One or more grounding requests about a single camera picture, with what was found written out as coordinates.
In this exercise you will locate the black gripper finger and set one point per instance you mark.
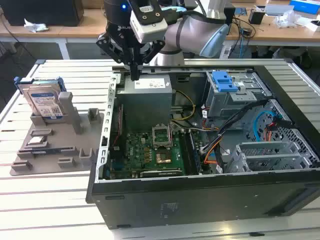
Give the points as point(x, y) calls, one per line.
point(152, 51)
point(112, 47)

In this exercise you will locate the hard disk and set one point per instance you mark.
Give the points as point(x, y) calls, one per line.
point(42, 100)

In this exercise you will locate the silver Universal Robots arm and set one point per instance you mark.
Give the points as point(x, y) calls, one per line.
point(190, 27)

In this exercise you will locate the grey disk bay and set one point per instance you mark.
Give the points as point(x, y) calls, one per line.
point(265, 155)

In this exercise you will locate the long wooden desk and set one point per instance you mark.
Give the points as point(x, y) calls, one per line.
point(80, 31)

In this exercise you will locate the grey power supply unit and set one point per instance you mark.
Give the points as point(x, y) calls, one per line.
point(145, 105)

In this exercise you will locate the white power strip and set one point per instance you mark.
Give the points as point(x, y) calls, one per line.
point(226, 52)

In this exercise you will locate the black computer tower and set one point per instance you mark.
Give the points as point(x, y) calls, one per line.
point(42, 12)

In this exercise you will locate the blue drive latch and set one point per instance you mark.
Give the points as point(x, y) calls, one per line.
point(223, 82)

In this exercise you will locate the crumpled white paper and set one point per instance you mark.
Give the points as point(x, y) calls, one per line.
point(35, 26)

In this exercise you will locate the black speaker box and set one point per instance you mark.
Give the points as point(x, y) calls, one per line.
point(230, 17)

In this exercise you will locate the thin locking lever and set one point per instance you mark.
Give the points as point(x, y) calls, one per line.
point(171, 135)

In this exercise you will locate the grey optical drive cage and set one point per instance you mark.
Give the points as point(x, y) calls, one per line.
point(225, 102)

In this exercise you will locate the grey parts rack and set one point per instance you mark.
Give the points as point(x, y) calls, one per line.
point(62, 135)

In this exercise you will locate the green motherboard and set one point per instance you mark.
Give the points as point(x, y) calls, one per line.
point(136, 152)

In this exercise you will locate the black RAM slot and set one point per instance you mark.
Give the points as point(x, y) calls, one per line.
point(184, 152)

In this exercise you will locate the CPU socket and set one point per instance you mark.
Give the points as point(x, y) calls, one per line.
point(163, 157)

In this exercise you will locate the black pen holder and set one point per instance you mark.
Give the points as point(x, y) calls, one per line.
point(256, 17)

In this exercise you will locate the installed RAM stick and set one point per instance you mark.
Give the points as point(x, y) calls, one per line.
point(195, 152)

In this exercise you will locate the silver CPU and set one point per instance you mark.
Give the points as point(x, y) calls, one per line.
point(36, 140)

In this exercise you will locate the black graphics card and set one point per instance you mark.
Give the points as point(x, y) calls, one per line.
point(161, 173)

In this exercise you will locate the wooden desk with clutter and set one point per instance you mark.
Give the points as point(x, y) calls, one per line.
point(275, 33)

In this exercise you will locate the flat white box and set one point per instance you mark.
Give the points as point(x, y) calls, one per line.
point(277, 9)

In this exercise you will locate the clear plastic bag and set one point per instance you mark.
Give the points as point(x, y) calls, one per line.
point(287, 18)

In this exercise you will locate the black PC case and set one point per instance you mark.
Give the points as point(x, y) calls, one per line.
point(175, 205)

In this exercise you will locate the blue cardboard box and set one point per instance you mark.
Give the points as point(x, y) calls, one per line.
point(305, 5)

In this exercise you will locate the small white box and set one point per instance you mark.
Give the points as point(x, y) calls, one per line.
point(314, 25)

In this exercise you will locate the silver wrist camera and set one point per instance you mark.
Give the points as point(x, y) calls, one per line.
point(150, 28)

